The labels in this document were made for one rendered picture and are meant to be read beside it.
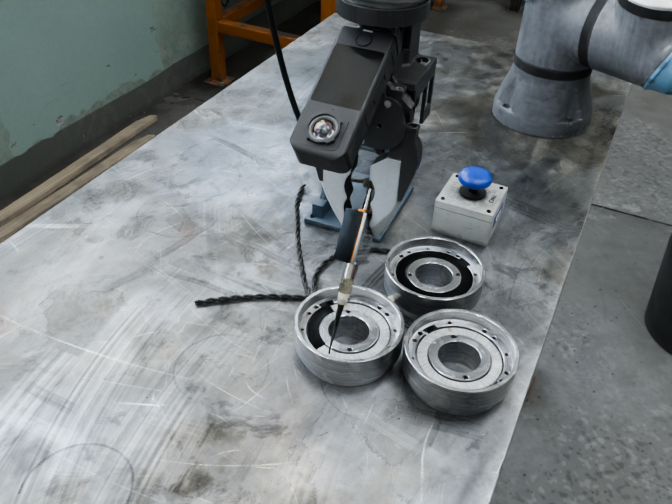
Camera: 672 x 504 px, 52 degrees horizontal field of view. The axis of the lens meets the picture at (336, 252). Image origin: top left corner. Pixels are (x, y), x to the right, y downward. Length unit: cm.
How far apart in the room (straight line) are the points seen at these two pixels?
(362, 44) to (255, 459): 35
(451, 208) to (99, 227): 42
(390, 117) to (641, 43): 50
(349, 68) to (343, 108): 4
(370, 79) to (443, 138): 54
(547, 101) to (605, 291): 114
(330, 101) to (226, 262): 33
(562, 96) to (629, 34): 15
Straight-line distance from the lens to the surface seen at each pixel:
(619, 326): 204
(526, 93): 109
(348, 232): 61
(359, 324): 69
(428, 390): 63
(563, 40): 105
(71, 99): 262
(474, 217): 82
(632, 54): 100
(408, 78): 57
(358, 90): 52
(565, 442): 172
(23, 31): 243
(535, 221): 90
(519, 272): 82
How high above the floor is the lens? 130
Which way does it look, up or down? 38 degrees down
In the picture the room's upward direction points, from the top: 2 degrees clockwise
